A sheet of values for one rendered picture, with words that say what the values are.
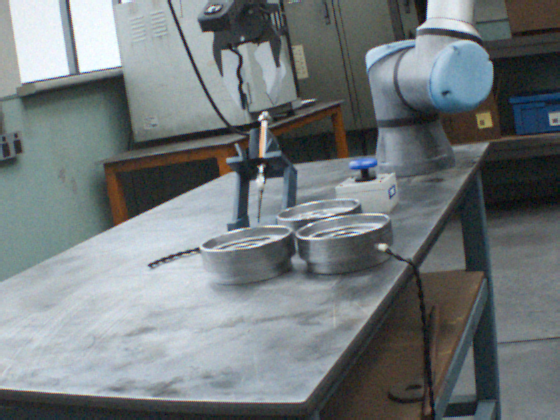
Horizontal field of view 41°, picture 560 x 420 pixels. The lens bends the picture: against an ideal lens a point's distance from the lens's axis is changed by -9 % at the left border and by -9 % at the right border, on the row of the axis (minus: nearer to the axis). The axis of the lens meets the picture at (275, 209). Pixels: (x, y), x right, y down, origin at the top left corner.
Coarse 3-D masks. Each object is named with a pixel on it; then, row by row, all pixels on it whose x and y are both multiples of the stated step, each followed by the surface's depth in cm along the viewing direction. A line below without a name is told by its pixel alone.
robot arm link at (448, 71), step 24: (432, 0) 127; (456, 0) 124; (432, 24) 125; (456, 24) 124; (432, 48) 124; (456, 48) 121; (480, 48) 123; (408, 72) 129; (432, 72) 123; (456, 72) 122; (480, 72) 124; (408, 96) 132; (432, 96) 125; (456, 96) 123; (480, 96) 125
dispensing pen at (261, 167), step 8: (264, 112) 116; (264, 120) 116; (256, 128) 114; (256, 136) 113; (256, 144) 113; (256, 152) 112; (248, 160) 113; (256, 160) 113; (264, 168) 113; (264, 176) 113; (264, 184) 113
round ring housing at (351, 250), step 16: (320, 224) 93; (336, 224) 93; (352, 224) 93; (368, 224) 92; (384, 224) 85; (304, 240) 86; (320, 240) 84; (336, 240) 83; (352, 240) 83; (368, 240) 84; (384, 240) 85; (304, 256) 87; (320, 256) 85; (336, 256) 84; (352, 256) 84; (368, 256) 84; (384, 256) 86; (320, 272) 86; (336, 272) 85
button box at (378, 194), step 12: (348, 180) 115; (360, 180) 112; (372, 180) 112; (384, 180) 110; (336, 192) 111; (348, 192) 111; (360, 192) 110; (372, 192) 109; (384, 192) 109; (396, 192) 115; (372, 204) 110; (384, 204) 109; (396, 204) 114
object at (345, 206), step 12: (300, 204) 105; (312, 204) 105; (324, 204) 105; (336, 204) 105; (348, 204) 103; (360, 204) 99; (276, 216) 100; (288, 216) 104; (300, 216) 104; (312, 216) 103; (324, 216) 95; (336, 216) 96
